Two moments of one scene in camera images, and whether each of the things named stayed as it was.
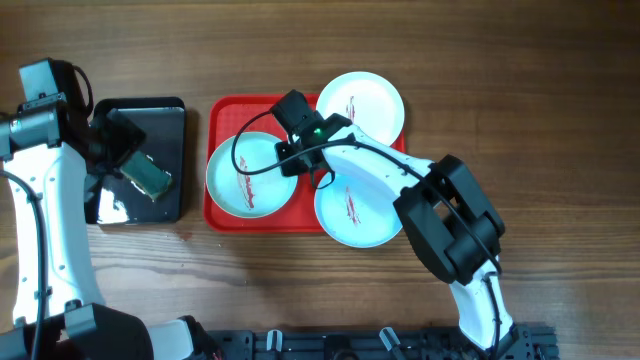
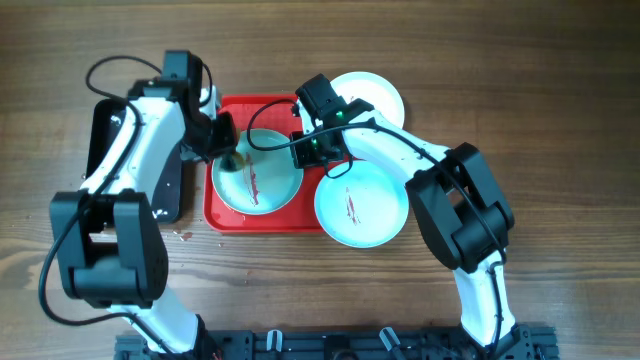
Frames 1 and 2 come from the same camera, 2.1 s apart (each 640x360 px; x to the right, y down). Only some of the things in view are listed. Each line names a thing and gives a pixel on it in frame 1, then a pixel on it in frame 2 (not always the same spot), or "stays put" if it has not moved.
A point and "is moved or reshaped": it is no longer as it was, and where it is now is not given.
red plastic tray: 228,115 stays put
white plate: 244,176 is moved or reshaped
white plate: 354,214 stays put
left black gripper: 126,134 to 227,137
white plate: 365,100 stays put
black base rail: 523,343 stays put
